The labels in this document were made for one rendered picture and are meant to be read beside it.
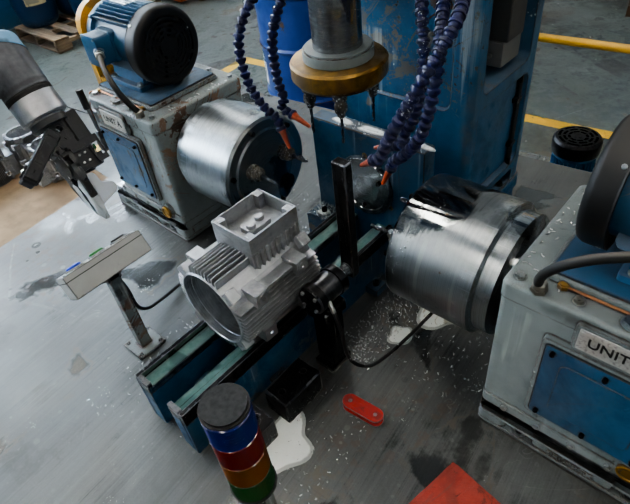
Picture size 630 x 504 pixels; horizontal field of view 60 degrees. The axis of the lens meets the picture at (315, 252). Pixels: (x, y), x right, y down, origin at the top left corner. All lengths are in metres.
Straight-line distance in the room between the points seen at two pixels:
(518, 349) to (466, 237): 0.19
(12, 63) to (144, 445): 0.74
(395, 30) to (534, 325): 0.65
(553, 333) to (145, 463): 0.75
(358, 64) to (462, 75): 0.23
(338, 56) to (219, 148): 0.38
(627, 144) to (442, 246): 0.31
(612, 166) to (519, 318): 0.26
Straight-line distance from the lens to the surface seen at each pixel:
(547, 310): 0.82
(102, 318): 1.41
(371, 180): 1.21
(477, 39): 1.10
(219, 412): 0.63
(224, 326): 1.08
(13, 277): 1.66
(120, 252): 1.12
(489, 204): 0.94
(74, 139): 1.16
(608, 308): 0.82
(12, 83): 1.15
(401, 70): 1.22
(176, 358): 1.09
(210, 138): 1.26
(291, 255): 0.99
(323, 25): 0.98
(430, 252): 0.92
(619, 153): 0.76
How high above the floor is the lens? 1.73
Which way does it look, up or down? 42 degrees down
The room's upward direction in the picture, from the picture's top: 8 degrees counter-clockwise
